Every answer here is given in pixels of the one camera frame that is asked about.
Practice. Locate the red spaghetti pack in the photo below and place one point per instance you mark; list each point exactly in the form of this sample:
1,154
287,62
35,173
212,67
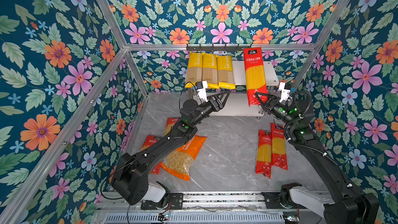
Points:
264,154
255,74
279,156

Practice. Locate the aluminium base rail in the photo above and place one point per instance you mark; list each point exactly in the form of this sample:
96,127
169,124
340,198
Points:
253,201

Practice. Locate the metal hook rail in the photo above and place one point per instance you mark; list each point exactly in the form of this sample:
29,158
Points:
217,47

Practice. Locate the red macaroni bag upper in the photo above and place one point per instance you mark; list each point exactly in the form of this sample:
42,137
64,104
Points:
169,124

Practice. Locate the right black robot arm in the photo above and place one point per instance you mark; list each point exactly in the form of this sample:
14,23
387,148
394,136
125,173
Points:
347,204

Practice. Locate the white two-tier shelf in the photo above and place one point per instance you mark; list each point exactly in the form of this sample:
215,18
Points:
237,102

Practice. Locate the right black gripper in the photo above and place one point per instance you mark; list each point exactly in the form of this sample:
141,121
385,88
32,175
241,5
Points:
274,101

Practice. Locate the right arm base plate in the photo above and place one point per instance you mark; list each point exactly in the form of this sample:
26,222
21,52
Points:
273,200

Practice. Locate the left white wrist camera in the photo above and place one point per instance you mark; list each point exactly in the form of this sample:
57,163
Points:
201,90

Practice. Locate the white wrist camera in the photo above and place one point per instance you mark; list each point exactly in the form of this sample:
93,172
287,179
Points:
201,90
285,89

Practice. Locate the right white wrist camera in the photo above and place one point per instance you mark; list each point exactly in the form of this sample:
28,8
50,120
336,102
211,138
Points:
285,89

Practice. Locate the white vented cable duct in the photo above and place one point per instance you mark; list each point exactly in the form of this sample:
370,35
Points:
194,218

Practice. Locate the yellow spaghetti pack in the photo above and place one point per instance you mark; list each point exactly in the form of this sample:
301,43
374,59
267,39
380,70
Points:
225,72
194,70
210,71

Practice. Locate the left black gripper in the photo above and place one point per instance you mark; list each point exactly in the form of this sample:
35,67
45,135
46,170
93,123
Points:
215,104

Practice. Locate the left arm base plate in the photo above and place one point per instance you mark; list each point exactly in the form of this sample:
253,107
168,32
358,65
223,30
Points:
169,201

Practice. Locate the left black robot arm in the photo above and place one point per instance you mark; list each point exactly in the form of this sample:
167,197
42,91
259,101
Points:
130,178

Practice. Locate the orange macaroni bag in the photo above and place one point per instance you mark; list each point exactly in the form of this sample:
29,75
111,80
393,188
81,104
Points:
178,162

